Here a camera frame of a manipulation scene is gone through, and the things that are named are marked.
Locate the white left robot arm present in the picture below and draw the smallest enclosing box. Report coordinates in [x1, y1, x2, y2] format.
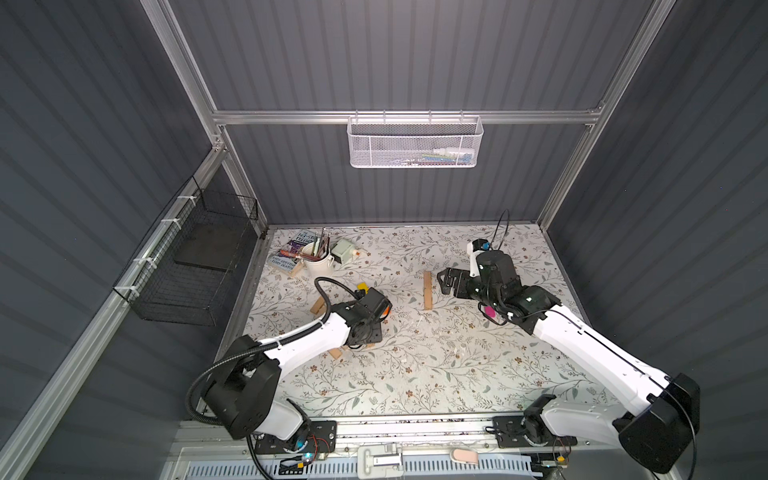
[194, 287, 392, 450]

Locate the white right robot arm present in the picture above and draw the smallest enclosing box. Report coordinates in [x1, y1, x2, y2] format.
[436, 240, 701, 474]

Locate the pale green small box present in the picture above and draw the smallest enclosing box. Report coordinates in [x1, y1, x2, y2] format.
[331, 239, 360, 265]

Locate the white pen cup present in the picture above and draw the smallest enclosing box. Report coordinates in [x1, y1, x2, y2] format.
[300, 240, 334, 280]

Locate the blue book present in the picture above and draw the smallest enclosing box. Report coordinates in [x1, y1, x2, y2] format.
[267, 230, 318, 278]

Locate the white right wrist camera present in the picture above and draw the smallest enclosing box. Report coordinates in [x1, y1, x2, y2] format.
[467, 239, 490, 277]

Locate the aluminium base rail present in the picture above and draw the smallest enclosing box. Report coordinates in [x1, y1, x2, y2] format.
[158, 410, 625, 480]

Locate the white wire mesh basket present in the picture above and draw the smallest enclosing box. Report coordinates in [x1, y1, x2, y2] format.
[346, 115, 484, 169]

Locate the black wire mesh basket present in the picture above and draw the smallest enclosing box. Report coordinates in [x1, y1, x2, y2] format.
[113, 185, 259, 327]

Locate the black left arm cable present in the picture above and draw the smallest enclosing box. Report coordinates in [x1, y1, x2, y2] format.
[184, 276, 361, 480]

